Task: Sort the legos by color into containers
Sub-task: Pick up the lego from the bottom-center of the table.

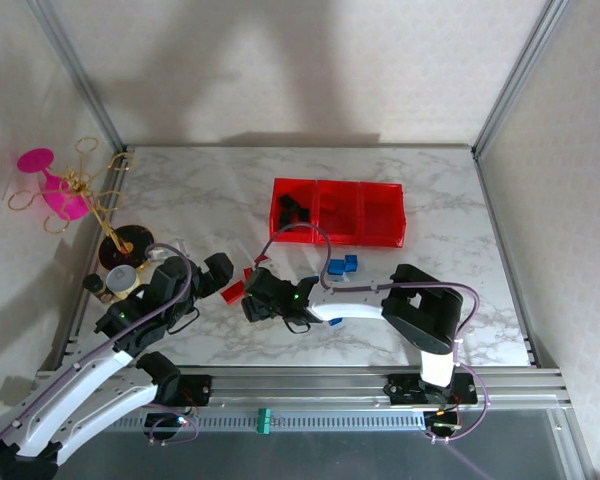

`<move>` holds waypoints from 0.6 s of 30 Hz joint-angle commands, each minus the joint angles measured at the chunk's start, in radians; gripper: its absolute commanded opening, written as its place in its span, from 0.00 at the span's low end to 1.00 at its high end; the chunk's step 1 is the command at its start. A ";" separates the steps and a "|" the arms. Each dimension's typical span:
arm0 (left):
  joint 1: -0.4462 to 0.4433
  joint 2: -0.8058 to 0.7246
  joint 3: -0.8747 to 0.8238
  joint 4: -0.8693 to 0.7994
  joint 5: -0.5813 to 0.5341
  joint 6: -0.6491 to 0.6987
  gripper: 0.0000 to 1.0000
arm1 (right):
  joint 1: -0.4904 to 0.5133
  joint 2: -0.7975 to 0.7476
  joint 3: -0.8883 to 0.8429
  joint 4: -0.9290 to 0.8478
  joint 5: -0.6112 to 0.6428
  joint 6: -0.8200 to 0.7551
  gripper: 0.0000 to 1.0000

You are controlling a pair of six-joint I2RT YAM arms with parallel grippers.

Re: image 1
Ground cream can with silver lid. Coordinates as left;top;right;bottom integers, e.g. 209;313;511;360
104;264;145;301

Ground small dark bottle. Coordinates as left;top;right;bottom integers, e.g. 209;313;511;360
82;273;115;305

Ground red plastic bin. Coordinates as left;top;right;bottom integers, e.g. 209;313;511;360
313;179;365;247
358;181;408;249
268;177;320;245

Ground pink plastic wine glass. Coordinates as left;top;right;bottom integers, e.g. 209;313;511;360
17;147;92;222

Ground aluminium side rail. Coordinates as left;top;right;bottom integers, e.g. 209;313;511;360
54;148;131;371
473;148;539;370

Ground gold wire glass rack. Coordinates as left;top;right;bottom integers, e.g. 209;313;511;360
7;137;159;272

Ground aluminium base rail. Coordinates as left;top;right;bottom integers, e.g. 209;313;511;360
34;368;567;416

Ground grey slotted cable duct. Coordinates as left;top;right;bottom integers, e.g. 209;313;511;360
107;413;427;432

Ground aluminium frame post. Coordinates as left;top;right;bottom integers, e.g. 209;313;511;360
471;0;567;157
29;0;129;154

